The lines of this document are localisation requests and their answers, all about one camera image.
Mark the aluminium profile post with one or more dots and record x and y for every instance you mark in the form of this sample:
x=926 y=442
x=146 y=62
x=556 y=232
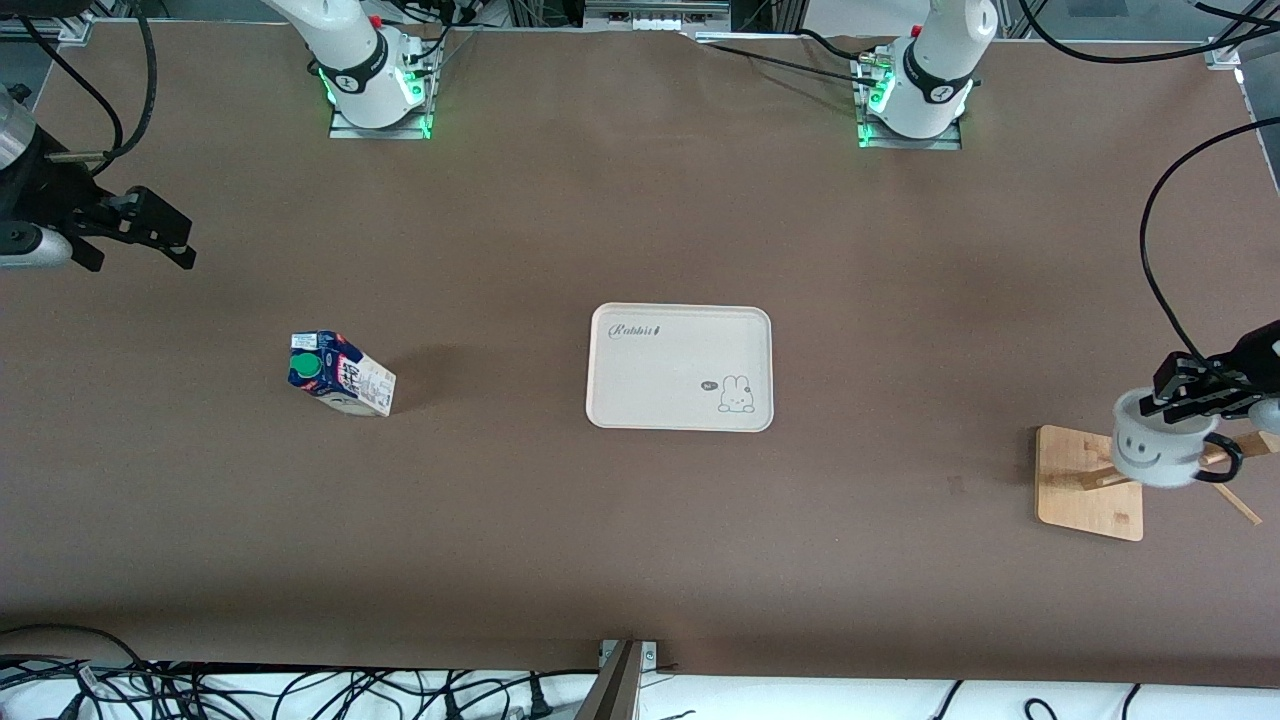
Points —
x=615 y=690

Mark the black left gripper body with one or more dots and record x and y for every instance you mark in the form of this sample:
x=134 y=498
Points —
x=1256 y=358

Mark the white smiley face cup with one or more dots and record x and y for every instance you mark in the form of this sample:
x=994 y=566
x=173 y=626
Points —
x=1150 y=455

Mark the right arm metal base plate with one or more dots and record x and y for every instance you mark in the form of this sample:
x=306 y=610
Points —
x=380 y=132

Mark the blue white milk carton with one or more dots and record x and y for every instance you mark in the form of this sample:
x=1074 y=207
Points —
x=340 y=375

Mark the black power plug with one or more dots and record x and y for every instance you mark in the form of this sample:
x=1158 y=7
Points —
x=540 y=700

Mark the grey power strip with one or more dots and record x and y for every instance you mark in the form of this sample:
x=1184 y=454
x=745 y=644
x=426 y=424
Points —
x=650 y=15

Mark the wooden cup rack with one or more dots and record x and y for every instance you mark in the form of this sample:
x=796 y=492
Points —
x=1080 y=500

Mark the beige rabbit print tray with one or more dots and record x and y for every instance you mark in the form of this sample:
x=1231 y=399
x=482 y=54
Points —
x=680 y=370

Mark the small metal bracket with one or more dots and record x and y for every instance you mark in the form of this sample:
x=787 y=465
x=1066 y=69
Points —
x=649 y=655

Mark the aluminium frame corner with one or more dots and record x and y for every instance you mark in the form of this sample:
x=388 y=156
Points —
x=1222 y=50

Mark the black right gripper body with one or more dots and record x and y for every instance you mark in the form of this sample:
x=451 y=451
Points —
x=50 y=198

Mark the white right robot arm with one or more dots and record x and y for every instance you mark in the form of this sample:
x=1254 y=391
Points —
x=350 y=60

